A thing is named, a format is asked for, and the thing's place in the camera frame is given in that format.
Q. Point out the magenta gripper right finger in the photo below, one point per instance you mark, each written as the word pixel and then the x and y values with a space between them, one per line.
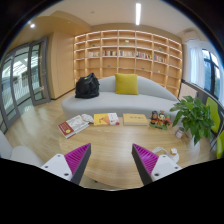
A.
pixel 152 167

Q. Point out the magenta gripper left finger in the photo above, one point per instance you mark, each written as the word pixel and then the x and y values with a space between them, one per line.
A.
pixel 70 166

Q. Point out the red and white book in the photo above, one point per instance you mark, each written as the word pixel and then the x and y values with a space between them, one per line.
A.
pixel 72 126

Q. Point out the colourful toy figurines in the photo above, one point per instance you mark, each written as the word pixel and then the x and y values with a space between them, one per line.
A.
pixel 160 120

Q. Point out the small glass jar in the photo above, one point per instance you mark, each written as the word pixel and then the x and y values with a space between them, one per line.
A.
pixel 179 132

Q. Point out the tan flat box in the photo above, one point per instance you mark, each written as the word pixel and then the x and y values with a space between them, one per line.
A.
pixel 134 119

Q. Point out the yellow and red book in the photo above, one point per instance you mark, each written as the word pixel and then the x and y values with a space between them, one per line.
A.
pixel 106 119

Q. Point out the white armchair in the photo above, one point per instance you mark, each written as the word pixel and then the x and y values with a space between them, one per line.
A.
pixel 20 153

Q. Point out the light grey curved sofa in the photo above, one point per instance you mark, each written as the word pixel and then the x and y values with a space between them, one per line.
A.
pixel 151 97

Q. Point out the green potted plant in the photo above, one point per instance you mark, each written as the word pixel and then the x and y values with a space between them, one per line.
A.
pixel 194 116

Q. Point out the black backpack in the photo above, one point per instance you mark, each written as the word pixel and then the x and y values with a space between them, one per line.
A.
pixel 87 87

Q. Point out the yellow cushion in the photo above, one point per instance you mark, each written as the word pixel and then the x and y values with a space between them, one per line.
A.
pixel 126 84

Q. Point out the lime green chair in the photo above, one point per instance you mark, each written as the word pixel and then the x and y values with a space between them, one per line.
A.
pixel 214 114

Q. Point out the glass double door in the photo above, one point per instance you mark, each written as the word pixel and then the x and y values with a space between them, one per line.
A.
pixel 23 81

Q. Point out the white window curtain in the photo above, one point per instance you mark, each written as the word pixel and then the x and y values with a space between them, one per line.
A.
pixel 197 71

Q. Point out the ceiling strip light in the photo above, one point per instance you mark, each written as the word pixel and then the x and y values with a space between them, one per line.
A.
pixel 138 13

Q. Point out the white charger with cable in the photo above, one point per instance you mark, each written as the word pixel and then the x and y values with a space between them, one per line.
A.
pixel 172 153

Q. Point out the wooden wall bookshelf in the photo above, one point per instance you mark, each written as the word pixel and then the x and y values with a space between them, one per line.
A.
pixel 152 56

